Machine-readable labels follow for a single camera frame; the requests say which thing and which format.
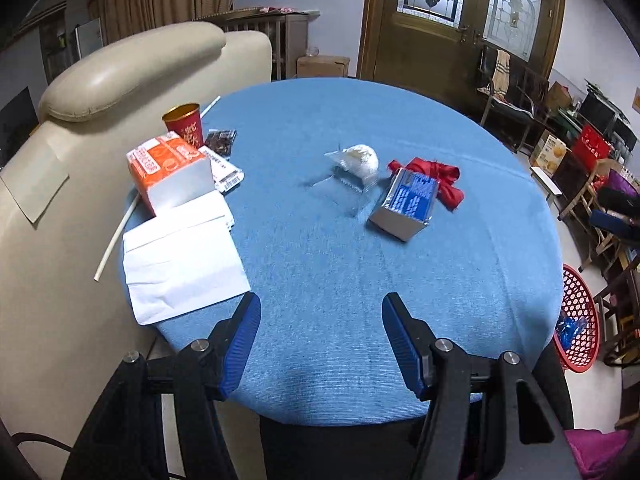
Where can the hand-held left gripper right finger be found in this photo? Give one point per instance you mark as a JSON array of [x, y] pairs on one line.
[[405, 345]]

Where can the metal frame chair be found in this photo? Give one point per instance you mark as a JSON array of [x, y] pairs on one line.
[[505, 105]]

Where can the brown cardboard box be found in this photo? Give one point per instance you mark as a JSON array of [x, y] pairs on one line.
[[322, 66]]

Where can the red paper cup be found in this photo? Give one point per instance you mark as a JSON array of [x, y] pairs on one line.
[[185, 125]]

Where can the wooden radiator cover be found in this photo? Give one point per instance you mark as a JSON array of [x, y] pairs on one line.
[[290, 40]]

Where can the yellow and white box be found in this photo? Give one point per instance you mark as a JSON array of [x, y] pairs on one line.
[[547, 152]]

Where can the wooden double door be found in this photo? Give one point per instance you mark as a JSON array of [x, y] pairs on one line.
[[425, 50]]

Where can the striped beige scarf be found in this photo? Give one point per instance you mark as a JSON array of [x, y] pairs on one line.
[[501, 72]]

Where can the dark snack packet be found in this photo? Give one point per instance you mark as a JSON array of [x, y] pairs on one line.
[[221, 141]]

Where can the white board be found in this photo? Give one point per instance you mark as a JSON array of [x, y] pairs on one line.
[[89, 37]]

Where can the black monitor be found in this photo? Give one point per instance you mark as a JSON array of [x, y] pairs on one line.
[[596, 112]]

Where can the small white stool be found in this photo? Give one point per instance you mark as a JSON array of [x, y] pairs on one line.
[[545, 180]]

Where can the blue and silver carton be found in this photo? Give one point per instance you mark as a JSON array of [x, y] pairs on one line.
[[407, 199]]

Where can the white labelled packet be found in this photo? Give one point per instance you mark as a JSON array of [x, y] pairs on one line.
[[225, 172]]

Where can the blue plastic packet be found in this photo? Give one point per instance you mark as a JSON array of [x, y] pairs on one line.
[[570, 331]]

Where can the small white paper sheet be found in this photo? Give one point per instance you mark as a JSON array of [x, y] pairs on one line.
[[210, 210]]

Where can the long white straw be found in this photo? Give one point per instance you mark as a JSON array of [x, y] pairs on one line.
[[112, 242]]

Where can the red ribbon bow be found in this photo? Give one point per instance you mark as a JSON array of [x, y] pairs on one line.
[[445, 175]]

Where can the red plastic basket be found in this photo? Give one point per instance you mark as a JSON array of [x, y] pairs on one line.
[[575, 285]]

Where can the magenta cloth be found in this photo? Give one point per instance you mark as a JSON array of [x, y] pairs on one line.
[[597, 452]]

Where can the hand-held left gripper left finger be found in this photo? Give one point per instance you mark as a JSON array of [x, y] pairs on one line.
[[240, 345]]

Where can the wicker armchair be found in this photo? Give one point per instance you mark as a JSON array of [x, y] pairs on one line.
[[587, 195]]

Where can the orange and white carton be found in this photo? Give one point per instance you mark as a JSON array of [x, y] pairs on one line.
[[165, 160]]

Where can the brown paper bag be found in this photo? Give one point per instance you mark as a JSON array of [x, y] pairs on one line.
[[558, 96]]

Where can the red gift bag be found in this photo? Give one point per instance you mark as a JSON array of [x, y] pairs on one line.
[[591, 147]]

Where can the beige leather armchair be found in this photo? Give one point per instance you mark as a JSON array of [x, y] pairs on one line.
[[50, 270]]

